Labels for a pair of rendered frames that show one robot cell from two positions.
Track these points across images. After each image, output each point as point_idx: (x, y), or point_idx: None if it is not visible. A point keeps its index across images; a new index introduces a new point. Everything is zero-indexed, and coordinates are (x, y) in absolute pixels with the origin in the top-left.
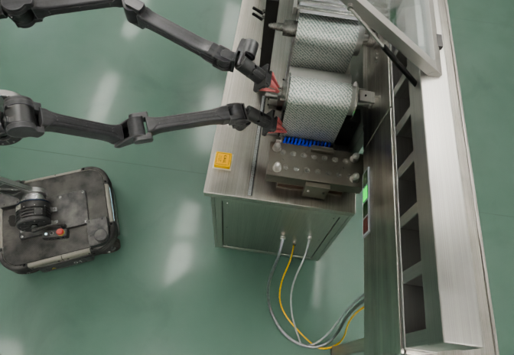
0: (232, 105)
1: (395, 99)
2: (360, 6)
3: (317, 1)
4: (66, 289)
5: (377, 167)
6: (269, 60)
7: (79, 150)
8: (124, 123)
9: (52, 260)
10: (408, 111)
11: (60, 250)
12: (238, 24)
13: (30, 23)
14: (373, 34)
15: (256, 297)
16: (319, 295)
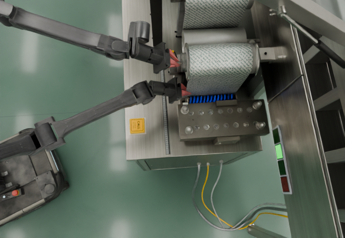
0: (136, 87)
1: (306, 67)
2: (295, 7)
3: None
4: (36, 227)
5: (291, 133)
6: (160, 22)
7: (14, 111)
8: (32, 133)
9: (16, 215)
10: (334, 93)
11: (20, 205)
12: None
13: None
14: (308, 35)
15: (184, 200)
16: (231, 189)
